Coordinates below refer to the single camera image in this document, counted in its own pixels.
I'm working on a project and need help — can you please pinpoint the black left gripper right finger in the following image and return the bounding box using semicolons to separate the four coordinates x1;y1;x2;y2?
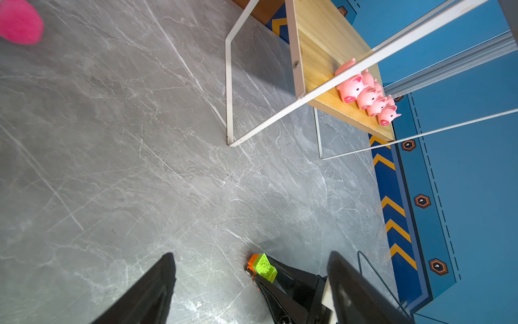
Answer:
327;251;412;323

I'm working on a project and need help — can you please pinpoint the aluminium corner post right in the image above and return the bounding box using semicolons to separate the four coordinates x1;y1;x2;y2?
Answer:
384;31;517;98

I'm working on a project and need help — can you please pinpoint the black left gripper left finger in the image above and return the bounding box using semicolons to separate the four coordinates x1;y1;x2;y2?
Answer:
94;252;176;323

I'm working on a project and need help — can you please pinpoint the pink toy pig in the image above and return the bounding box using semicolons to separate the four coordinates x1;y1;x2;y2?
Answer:
335;58;366;103
356;69;384;110
376;105;401;126
366;95;395;117

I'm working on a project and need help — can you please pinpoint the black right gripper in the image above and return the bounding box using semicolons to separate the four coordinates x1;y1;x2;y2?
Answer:
254;258;335;324

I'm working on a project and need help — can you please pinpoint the white shelf frame with wood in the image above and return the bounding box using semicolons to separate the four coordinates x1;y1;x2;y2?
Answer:
224;0;518;161

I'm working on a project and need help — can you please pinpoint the plush doll pink white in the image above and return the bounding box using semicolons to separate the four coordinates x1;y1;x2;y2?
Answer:
1;0;45;45

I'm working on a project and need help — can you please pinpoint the orange toy truck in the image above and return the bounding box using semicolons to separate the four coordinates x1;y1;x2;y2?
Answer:
245;253;278;284

